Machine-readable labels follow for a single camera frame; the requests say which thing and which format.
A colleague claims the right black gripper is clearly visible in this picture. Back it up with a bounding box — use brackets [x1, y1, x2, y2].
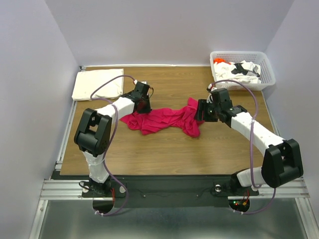
[192, 99, 220, 122]

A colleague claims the pink t-shirt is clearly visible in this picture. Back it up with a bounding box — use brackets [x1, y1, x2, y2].
[120, 98, 204, 137]

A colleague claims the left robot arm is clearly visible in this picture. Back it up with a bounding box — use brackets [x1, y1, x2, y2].
[74, 81, 152, 197]

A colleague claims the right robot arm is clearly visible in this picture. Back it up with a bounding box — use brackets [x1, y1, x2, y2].
[195, 87, 304, 194]

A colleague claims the white crumpled shirt in basket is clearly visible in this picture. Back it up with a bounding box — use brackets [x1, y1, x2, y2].
[213, 58, 261, 84]

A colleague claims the black white garment in basket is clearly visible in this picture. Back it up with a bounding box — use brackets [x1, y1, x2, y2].
[231, 63, 248, 75]

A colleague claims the orange garment in basket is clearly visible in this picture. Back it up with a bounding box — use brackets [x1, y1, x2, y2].
[213, 58, 226, 64]

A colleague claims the white plastic basket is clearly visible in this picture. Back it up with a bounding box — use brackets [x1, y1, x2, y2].
[210, 51, 276, 91]

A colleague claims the folded white t-shirt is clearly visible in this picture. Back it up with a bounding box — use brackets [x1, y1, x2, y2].
[72, 69, 124, 101]

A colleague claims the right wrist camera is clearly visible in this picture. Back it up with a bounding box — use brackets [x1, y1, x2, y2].
[206, 84, 217, 93]

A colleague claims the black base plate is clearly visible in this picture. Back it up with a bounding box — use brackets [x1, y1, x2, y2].
[79, 175, 259, 208]

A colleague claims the aluminium frame rail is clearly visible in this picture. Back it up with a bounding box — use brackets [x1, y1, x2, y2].
[40, 179, 310, 200]

